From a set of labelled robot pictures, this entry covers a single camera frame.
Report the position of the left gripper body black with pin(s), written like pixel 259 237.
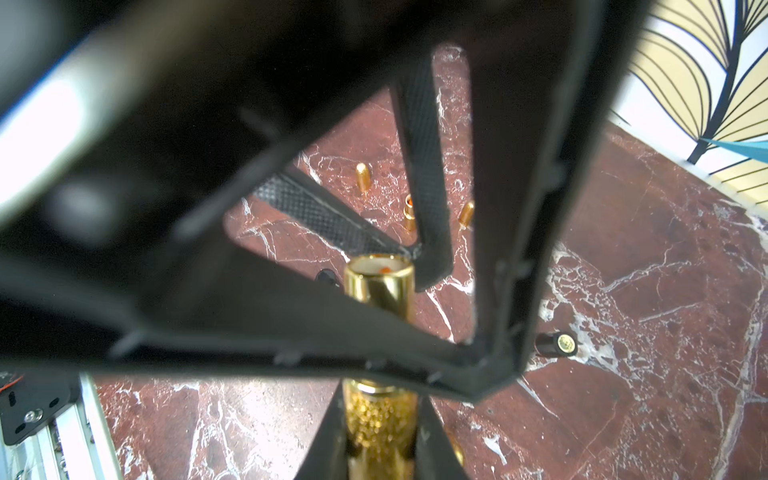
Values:
pixel 176 97

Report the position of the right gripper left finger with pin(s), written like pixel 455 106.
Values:
pixel 326 458

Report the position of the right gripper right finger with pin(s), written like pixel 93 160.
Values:
pixel 435 458

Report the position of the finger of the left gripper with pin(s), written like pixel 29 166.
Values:
pixel 176 303
pixel 542 75

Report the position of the gold lipstick cap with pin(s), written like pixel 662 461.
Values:
pixel 363 177

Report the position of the black lipstick front left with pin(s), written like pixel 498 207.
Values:
pixel 328 277

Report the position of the black lipstick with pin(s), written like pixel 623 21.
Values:
pixel 328 277
pixel 559 344

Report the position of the black lipstick back right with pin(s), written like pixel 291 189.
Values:
pixel 559 344

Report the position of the aluminium frame rail front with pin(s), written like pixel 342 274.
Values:
pixel 76 445

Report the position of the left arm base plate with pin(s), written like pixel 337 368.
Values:
pixel 32 402

